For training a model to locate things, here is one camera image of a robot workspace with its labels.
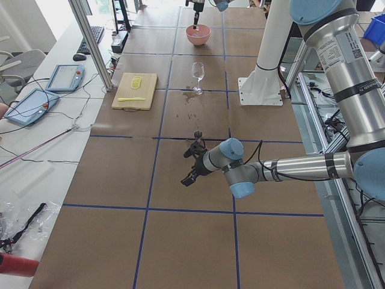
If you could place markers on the pink bowl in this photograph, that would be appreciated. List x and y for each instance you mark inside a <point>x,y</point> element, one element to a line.
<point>198,41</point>

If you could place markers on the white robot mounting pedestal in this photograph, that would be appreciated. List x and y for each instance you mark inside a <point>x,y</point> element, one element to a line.
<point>262,86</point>

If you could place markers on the red black tool handle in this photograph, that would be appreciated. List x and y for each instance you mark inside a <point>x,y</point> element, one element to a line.
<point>18,266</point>

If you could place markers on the clear wine glass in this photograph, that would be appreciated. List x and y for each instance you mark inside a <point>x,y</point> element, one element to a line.
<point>198,73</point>

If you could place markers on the aluminium frame post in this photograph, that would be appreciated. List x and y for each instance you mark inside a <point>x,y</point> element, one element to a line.
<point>84,26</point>

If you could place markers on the black power box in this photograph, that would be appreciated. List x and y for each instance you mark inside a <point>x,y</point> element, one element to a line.
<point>119,42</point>

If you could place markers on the blue teach pendant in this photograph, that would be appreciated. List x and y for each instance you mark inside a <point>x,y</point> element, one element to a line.
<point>65,78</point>
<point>32,107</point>

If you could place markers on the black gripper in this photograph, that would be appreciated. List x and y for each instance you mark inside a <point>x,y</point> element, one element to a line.
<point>197,7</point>
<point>199,166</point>

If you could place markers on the grey office chair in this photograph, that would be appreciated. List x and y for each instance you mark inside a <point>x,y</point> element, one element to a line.
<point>17,70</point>

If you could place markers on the near blue teach pendant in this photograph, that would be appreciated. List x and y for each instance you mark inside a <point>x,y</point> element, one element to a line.
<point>32,107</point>

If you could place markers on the yellow plastic knife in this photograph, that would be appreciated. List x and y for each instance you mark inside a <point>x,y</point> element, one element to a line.
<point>131,99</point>

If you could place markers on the far blue teach pendant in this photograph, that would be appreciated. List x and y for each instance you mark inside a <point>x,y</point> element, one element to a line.
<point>65,78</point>

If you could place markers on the bamboo cutting board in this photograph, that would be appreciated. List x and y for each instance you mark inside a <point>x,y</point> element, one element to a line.
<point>146,90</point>

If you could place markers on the clear ice cubes pile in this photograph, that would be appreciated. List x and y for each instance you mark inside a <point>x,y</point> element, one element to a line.
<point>197,33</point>

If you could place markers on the black computer mouse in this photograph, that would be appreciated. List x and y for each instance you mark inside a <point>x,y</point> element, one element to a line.
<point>79,57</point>

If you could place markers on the blue storage bin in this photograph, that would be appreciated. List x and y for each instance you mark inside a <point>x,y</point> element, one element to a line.
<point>375,31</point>

